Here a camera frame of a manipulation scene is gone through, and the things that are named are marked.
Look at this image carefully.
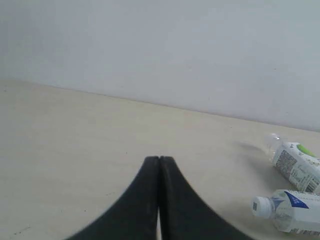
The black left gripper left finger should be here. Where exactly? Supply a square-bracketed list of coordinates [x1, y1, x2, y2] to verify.
[69, 156, 160, 240]

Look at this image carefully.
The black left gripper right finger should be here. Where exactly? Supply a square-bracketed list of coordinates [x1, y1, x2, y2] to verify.
[158, 156, 251, 240]

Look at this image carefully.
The clear bottle with blue label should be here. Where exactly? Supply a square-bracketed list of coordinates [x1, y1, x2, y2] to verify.
[251, 189, 320, 237]

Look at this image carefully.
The bottle with green apple label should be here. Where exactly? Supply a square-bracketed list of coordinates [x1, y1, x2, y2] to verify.
[266, 133, 320, 194]

